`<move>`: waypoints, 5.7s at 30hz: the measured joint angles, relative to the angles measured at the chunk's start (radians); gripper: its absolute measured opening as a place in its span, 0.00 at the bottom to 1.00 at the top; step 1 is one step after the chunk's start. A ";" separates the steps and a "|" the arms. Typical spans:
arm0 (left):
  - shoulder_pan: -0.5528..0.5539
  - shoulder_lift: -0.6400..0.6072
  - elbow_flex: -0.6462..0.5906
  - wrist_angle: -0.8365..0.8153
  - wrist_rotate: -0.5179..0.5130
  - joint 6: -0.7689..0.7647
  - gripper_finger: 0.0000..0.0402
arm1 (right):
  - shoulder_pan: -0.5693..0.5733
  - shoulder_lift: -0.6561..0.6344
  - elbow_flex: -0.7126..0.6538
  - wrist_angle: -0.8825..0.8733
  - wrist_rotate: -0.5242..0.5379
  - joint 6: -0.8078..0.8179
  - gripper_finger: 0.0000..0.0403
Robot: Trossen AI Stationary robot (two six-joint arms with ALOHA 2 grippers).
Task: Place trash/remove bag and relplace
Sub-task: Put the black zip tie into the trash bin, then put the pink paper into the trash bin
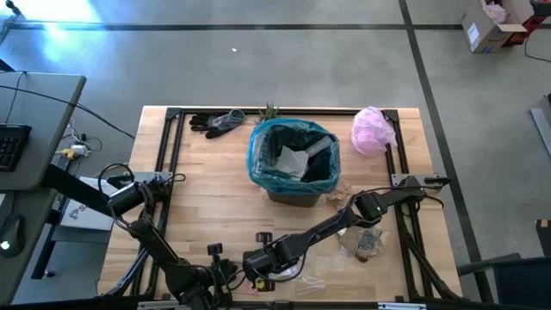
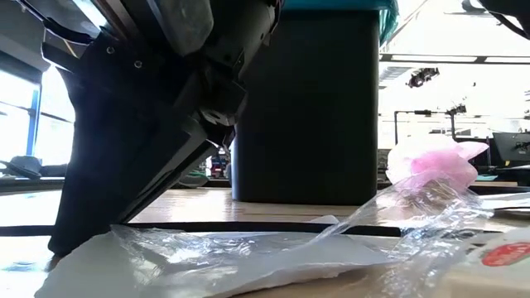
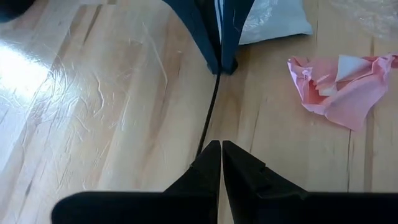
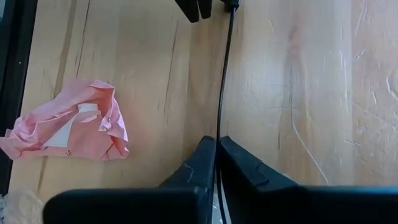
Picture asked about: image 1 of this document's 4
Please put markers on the brown cardboard piece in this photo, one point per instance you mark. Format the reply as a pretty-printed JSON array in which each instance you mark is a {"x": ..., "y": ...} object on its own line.
[{"x": 351, "y": 243}]

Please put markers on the white power adapter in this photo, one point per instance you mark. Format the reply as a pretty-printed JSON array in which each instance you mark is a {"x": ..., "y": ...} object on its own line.
[{"x": 79, "y": 149}]

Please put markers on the white printed box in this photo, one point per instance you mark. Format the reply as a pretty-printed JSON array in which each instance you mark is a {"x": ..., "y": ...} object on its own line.
[{"x": 84, "y": 215}]

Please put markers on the small white paper scrap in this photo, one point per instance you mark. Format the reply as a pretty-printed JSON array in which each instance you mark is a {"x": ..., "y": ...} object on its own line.
[{"x": 290, "y": 272}]

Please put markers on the grey desk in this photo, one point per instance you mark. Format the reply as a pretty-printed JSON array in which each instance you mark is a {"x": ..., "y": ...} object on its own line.
[{"x": 39, "y": 129}]

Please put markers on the succulent plant in pot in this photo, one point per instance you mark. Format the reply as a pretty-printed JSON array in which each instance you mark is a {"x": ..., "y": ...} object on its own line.
[{"x": 269, "y": 113}]

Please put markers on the cardboard box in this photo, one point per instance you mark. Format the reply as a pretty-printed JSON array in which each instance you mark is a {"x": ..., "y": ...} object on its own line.
[{"x": 486, "y": 32}]

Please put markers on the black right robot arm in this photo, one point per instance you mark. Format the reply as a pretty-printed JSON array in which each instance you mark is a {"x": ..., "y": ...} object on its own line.
[{"x": 327, "y": 228}]

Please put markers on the black work glove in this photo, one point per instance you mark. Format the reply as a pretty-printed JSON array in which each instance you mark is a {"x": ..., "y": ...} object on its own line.
[{"x": 211, "y": 125}]

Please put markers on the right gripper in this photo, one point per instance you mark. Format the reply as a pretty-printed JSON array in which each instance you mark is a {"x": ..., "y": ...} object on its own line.
[{"x": 262, "y": 263}]

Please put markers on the white paper piece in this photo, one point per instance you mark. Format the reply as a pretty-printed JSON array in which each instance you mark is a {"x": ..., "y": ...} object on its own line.
[{"x": 342, "y": 232}]

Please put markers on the white paper with clear bag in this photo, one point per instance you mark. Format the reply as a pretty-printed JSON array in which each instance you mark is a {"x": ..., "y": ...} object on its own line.
[{"x": 292, "y": 163}]

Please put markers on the black computer mouse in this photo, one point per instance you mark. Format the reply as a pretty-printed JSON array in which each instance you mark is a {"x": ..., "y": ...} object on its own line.
[{"x": 10, "y": 234}]

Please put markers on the small pink plastic bag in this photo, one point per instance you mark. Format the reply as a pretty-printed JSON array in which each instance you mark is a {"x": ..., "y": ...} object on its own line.
[{"x": 496, "y": 12}]

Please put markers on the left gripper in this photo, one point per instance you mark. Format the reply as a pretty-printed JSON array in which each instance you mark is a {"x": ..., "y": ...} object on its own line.
[{"x": 221, "y": 282}]

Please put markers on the red plastic crate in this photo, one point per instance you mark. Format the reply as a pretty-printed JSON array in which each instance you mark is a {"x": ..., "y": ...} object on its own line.
[{"x": 534, "y": 23}]

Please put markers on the teal plastic trash bag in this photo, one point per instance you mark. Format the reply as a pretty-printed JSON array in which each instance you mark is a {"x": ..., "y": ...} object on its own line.
[{"x": 258, "y": 172}]

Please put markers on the small pink wrapper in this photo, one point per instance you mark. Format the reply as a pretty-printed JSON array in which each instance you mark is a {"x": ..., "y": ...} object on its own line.
[{"x": 251, "y": 289}]

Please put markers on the dark office chair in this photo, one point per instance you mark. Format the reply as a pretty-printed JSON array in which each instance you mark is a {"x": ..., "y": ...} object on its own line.
[{"x": 521, "y": 284}]

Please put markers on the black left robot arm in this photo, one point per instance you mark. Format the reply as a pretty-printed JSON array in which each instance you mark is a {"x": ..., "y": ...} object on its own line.
[{"x": 152, "y": 241}]

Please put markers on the silver aluminium bar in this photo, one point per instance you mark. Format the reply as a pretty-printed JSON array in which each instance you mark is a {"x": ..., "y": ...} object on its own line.
[{"x": 541, "y": 129}]

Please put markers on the black keyboard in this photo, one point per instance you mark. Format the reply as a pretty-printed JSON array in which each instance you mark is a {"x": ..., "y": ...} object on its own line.
[{"x": 10, "y": 146}]

